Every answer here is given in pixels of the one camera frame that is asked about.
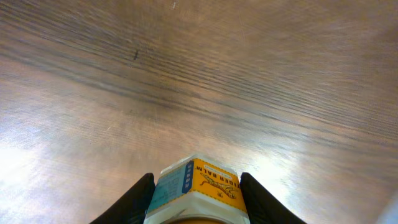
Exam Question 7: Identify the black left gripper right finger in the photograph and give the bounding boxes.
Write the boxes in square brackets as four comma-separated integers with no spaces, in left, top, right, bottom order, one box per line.
[240,172,306,224]

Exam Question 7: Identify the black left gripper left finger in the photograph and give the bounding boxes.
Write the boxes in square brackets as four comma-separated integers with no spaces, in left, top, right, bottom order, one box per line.
[90,173,155,224]

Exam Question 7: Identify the small jar with gold lid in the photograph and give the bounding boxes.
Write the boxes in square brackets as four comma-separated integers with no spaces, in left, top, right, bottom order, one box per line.
[144,154,250,224]

